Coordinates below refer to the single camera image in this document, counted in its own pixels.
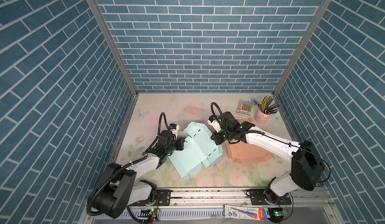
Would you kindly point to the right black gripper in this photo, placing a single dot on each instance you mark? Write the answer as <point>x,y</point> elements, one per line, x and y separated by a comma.
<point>215,138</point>

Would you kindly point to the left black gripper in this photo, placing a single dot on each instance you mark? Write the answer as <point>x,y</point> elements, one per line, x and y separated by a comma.
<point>180,142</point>

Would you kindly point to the light blue paper box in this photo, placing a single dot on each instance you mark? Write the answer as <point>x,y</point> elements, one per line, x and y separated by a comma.
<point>199,150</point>

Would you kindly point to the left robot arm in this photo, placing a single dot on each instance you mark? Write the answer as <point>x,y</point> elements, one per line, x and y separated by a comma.
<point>120,185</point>

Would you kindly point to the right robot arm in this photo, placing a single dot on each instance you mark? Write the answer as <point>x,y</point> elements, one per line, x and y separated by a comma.
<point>306,164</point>

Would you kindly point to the pink flat paper box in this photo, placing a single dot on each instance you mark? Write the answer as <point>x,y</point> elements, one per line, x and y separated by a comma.
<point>245,153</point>

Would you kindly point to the box of coloured markers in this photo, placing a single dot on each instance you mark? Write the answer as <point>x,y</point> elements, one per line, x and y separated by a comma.
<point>244,108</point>

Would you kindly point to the pink pencil cup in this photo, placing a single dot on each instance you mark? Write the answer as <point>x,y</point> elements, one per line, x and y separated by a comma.
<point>261,118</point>

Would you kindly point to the coloured pencils bundle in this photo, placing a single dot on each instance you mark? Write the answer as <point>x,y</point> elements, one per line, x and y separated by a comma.
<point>267,106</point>

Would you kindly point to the white blue red package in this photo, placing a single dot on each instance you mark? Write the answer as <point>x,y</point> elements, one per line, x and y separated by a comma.
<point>245,213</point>

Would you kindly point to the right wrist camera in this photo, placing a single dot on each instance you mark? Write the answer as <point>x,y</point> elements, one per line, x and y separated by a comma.
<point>215,124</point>

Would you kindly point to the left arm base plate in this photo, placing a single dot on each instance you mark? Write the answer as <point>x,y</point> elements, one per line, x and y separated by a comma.
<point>160,198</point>

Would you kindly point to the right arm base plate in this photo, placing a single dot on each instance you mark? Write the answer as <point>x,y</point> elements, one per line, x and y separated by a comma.
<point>261,196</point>

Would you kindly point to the aluminium front rail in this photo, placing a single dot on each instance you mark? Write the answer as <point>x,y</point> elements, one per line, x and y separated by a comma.
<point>208,202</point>

